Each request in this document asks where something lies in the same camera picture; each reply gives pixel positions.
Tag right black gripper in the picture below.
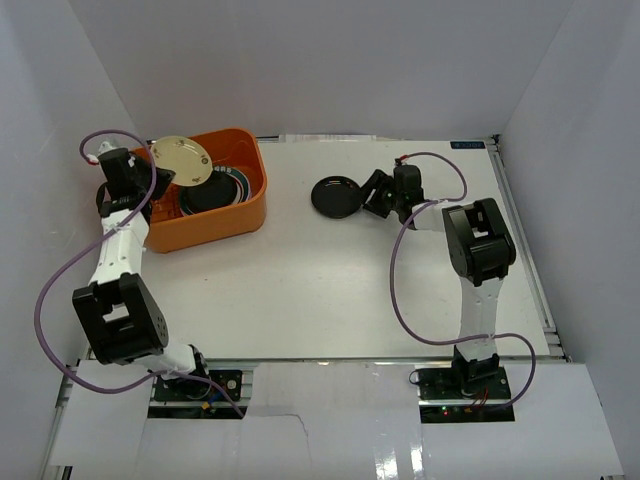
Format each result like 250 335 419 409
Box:
350 170 403 220

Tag small yellow floral plate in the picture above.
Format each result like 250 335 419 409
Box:
150 136 213 187

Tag black plate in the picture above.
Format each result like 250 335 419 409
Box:
184 172 238 213
310 175 363 219

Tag black plate front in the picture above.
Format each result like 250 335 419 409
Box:
184 172 238 213

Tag white green rimmed plate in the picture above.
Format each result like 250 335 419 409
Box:
178 166 252 216

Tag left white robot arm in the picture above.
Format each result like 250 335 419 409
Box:
72 147 212 399

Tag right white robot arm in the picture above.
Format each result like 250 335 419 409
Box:
361 163 516 399

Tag orange plastic bin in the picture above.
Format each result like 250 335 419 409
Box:
146 128 267 253

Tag blue table label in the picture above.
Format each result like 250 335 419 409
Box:
450 140 486 150

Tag white papers at back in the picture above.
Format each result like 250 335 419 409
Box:
278 134 377 144

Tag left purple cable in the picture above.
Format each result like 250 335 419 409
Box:
34 129 246 419

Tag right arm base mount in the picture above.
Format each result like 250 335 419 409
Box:
408 352 515 424

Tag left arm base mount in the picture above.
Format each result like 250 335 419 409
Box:
148 368 247 420

